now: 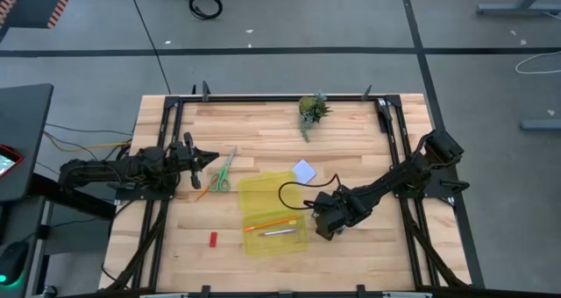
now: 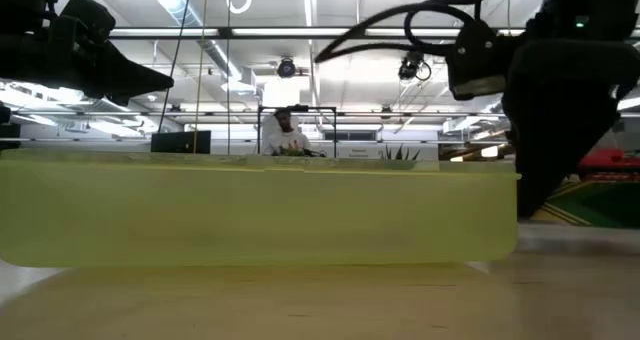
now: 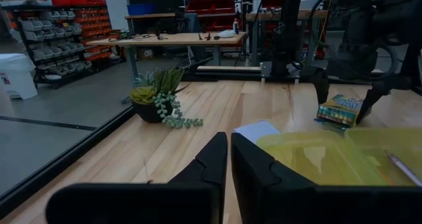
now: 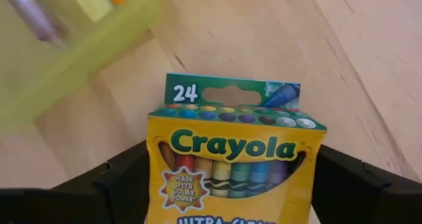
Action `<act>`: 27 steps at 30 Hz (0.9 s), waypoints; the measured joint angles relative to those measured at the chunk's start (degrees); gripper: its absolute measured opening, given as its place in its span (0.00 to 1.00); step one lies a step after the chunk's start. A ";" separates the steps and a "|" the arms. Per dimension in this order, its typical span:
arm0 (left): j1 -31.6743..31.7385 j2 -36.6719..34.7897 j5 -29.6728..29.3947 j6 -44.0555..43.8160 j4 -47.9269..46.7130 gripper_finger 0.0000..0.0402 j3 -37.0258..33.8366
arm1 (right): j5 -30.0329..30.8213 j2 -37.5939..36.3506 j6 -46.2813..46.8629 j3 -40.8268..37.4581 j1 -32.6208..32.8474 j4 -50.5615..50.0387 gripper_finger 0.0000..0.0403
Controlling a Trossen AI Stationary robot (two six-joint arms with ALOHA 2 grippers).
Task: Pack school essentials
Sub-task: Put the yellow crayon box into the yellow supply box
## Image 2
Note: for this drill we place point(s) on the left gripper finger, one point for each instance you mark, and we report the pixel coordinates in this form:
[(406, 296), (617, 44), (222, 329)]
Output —
[(130, 77)]

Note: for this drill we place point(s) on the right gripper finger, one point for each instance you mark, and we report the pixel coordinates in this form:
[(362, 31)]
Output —
[(555, 135)]

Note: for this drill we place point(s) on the yellow green crayon box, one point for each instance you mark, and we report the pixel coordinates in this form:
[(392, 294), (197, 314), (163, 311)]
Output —
[(600, 205)]

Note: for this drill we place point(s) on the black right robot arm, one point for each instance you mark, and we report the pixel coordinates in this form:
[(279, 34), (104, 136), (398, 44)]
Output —
[(600, 10)]

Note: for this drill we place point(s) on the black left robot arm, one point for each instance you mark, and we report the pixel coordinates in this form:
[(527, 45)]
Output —
[(25, 0)]

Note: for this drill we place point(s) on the red plastic crate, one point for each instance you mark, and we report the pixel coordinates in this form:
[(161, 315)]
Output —
[(607, 162)]

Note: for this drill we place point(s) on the black monitor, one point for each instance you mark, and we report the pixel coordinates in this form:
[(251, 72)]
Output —
[(180, 142)]

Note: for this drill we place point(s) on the thin black pole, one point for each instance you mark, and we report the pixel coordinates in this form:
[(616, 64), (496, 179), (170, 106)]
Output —
[(229, 80)]

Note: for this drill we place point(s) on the small potted succulent plant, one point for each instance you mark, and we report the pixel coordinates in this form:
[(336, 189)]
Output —
[(400, 155)]

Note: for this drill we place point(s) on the person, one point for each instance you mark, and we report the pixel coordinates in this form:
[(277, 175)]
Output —
[(287, 140)]

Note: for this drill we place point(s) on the long ceiling light bar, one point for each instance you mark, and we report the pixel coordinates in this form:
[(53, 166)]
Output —
[(300, 31)]

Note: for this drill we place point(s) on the yellow translucent pencil case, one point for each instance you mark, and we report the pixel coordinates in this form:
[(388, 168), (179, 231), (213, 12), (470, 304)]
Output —
[(250, 215)]

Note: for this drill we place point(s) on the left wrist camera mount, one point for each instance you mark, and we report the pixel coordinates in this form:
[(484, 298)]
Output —
[(87, 20)]

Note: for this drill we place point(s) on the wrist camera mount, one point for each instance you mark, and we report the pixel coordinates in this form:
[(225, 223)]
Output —
[(87, 20), (475, 60)]

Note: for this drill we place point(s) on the silver ceiling air duct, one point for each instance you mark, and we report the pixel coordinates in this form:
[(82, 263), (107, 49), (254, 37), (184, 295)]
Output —
[(172, 2)]

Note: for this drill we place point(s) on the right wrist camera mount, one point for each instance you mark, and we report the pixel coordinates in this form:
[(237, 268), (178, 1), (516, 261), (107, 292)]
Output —
[(475, 60)]

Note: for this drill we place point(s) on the black round overhead camera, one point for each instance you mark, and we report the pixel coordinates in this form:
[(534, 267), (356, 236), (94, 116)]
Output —
[(286, 68)]

